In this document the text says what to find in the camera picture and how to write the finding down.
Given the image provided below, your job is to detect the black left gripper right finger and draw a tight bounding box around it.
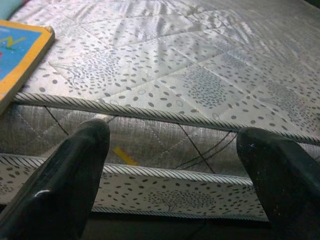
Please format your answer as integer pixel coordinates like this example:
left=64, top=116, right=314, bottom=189
left=236, top=126, right=320, bottom=240

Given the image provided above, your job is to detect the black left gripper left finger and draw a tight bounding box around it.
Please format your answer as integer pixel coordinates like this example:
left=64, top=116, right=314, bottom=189
left=0, top=118, right=111, bottom=240

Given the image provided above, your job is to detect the blue orange-bordered children's book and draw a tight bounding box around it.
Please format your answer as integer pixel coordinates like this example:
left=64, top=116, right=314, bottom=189
left=0, top=19, right=56, bottom=116

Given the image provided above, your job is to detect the yellow tape strip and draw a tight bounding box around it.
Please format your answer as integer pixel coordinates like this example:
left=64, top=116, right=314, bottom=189
left=112, top=146, right=140, bottom=167

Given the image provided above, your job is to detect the thin dotted mattress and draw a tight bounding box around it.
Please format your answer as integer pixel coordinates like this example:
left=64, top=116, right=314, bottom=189
left=0, top=152, right=271, bottom=222

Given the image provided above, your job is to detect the thick quilted dotted mattress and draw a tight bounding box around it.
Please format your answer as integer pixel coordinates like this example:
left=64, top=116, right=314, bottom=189
left=0, top=0, right=320, bottom=176

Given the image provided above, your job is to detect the dark bed frame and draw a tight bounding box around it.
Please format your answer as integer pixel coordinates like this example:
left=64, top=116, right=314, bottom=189
left=0, top=203, right=276, bottom=240

